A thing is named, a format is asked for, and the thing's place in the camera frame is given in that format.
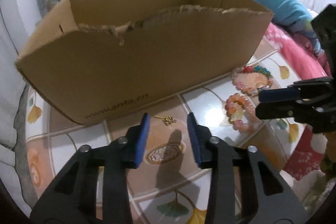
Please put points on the white curtain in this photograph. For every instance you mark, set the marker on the white curtain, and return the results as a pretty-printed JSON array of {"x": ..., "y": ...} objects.
[{"x": 12, "y": 86}]

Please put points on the ginkgo patterned bed sheet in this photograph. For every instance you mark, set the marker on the ginkgo patterned bed sheet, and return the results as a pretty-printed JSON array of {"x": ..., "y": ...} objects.
[{"x": 168, "y": 187}]

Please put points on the blue pillow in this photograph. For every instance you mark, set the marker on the blue pillow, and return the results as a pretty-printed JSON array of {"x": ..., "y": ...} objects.
[{"x": 295, "y": 17}]

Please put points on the pink floral blanket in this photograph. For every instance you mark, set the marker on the pink floral blanket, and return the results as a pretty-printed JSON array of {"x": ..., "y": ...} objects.
[{"x": 297, "y": 51}]

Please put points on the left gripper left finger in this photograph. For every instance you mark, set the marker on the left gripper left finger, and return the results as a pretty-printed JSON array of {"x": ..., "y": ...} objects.
[{"x": 92, "y": 185}]

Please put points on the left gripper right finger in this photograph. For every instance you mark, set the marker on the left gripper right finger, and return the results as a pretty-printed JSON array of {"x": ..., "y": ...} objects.
[{"x": 245, "y": 186}]

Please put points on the green fuzzy rug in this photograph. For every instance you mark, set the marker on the green fuzzy rug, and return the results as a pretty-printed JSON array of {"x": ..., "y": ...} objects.
[{"x": 311, "y": 190}]

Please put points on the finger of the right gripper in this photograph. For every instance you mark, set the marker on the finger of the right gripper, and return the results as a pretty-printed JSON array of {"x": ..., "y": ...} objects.
[
  {"x": 297, "y": 110},
  {"x": 275, "y": 95}
]

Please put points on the small gold earring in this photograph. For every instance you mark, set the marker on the small gold earring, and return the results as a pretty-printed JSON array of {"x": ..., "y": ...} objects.
[{"x": 167, "y": 120}]

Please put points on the brown cardboard box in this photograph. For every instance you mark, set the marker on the brown cardboard box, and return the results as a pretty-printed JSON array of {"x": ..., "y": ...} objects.
[{"x": 101, "y": 59}]

